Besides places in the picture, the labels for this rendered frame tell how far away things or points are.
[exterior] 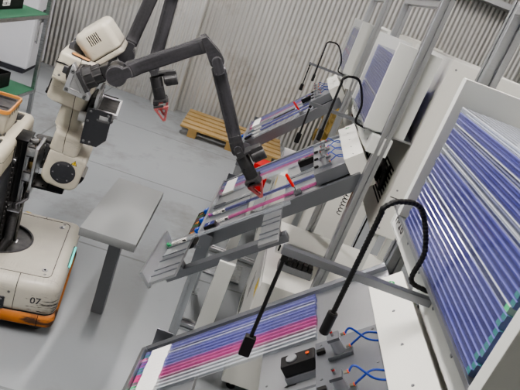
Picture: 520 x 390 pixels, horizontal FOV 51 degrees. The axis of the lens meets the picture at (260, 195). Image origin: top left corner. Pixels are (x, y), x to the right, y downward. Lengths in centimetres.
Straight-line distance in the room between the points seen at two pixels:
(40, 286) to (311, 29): 465
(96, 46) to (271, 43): 426
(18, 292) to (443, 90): 191
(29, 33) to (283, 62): 273
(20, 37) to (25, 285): 403
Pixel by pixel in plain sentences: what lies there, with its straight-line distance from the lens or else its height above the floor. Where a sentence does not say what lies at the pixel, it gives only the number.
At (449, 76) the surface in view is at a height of 166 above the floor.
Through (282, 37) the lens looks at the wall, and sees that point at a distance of 639.
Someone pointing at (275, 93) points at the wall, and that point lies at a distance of 648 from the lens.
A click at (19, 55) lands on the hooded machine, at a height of 19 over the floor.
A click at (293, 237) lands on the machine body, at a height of 62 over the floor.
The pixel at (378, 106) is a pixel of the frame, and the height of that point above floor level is 148.
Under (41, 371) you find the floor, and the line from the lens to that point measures 254.
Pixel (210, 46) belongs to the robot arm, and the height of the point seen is 145.
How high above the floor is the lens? 175
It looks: 21 degrees down
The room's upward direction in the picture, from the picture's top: 21 degrees clockwise
